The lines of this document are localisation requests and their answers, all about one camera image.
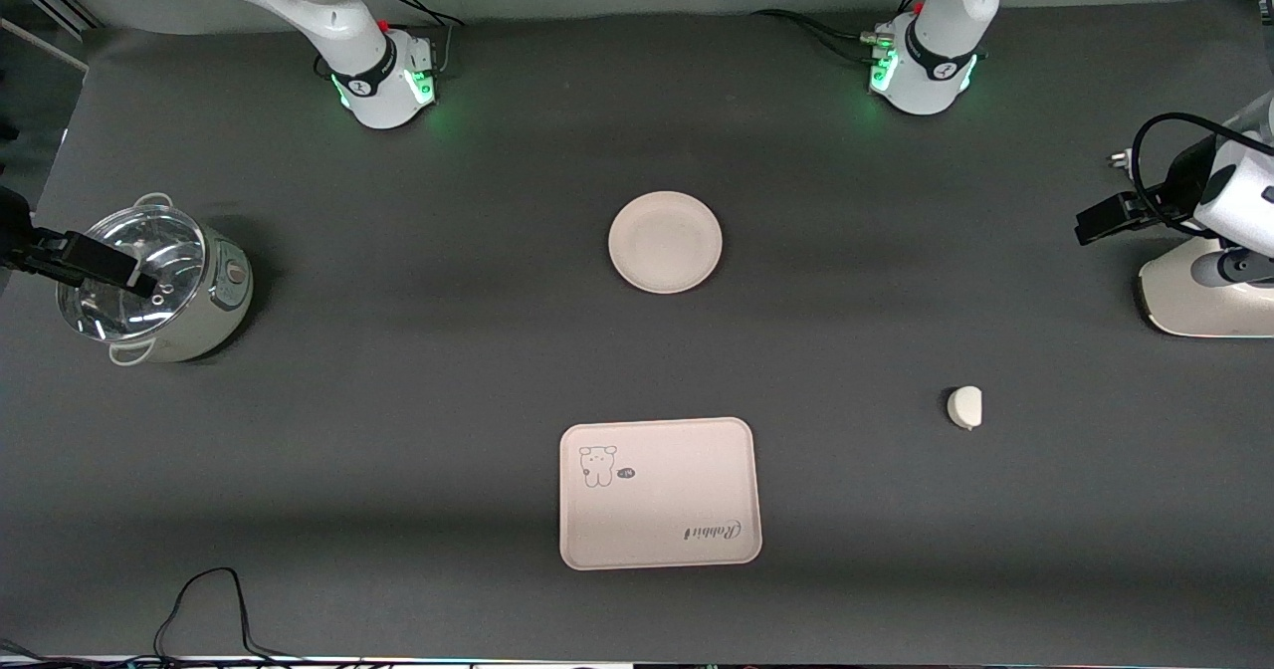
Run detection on round cream plate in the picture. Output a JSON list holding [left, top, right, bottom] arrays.
[[608, 190, 724, 295]]

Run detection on cream rectangular rabbit tray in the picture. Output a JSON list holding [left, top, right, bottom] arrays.
[[559, 417, 763, 571]]

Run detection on glass pot lid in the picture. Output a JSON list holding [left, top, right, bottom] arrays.
[[57, 206, 207, 343]]

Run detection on cream white toaster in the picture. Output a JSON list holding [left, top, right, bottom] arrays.
[[1138, 239, 1274, 338]]

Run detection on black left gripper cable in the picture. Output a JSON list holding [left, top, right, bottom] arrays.
[[1132, 111, 1245, 227]]

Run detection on loose black cable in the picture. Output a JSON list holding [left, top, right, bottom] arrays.
[[154, 567, 300, 665]]

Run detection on black left base cable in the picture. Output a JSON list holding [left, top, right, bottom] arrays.
[[751, 8, 887, 63]]

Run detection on black base cable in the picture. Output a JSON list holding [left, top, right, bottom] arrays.
[[373, 0, 465, 78], [751, 8, 887, 63]]

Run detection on black right base cable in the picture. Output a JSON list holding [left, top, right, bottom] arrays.
[[373, 0, 465, 78]]

